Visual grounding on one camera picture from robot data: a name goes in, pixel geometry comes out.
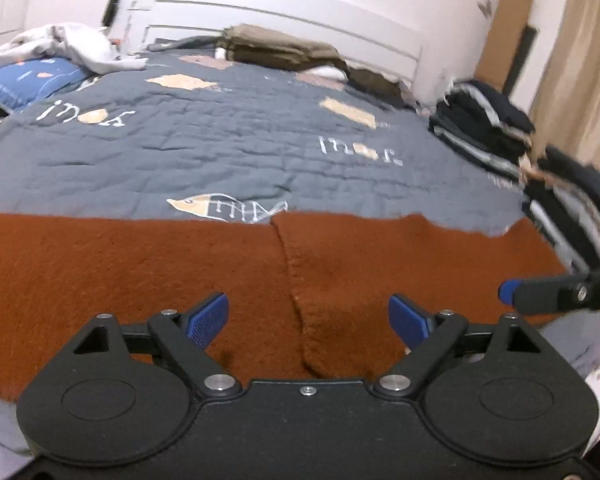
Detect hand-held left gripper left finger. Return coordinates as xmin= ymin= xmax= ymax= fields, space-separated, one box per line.
xmin=72 ymin=292 xmax=241 ymax=398

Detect brown sweater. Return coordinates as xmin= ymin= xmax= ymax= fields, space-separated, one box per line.
xmin=0 ymin=212 xmax=581 ymax=403

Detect beige curtain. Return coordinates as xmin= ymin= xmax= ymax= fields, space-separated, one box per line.
xmin=527 ymin=0 xmax=600 ymax=176

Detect folded olive clothes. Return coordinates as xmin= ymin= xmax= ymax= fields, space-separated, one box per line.
xmin=347 ymin=66 xmax=416 ymax=111

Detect grey printed quilt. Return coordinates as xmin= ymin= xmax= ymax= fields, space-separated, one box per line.
xmin=0 ymin=52 xmax=536 ymax=236

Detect folded khaki clothes stack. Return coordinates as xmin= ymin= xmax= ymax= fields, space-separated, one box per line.
xmin=215 ymin=24 xmax=348 ymax=73

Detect white folded cloth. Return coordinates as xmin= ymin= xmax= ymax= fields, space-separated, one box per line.
xmin=307 ymin=64 xmax=348 ymax=81

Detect white headboard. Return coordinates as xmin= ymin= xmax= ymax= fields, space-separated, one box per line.
xmin=130 ymin=0 xmax=423 ymax=96

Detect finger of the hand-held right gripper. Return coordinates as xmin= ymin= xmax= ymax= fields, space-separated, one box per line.
xmin=498 ymin=267 xmax=600 ymax=317

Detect light grey hoodie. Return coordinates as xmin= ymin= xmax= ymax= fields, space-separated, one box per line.
xmin=0 ymin=22 xmax=148 ymax=75

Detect blue printed pillow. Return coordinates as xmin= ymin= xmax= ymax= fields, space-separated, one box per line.
xmin=0 ymin=56 xmax=98 ymax=113

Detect brown cardboard board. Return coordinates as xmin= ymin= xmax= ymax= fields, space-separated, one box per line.
xmin=475 ymin=0 xmax=533 ymax=86

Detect dark grey pillow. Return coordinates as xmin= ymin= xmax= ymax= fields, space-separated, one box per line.
xmin=147 ymin=36 xmax=221 ymax=53

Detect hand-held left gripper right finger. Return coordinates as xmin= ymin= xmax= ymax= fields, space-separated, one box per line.
xmin=374 ymin=294 xmax=548 ymax=400

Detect stack of folded dark clothes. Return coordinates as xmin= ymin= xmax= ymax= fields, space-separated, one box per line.
xmin=429 ymin=79 xmax=536 ymax=183
xmin=522 ymin=145 xmax=600 ymax=273

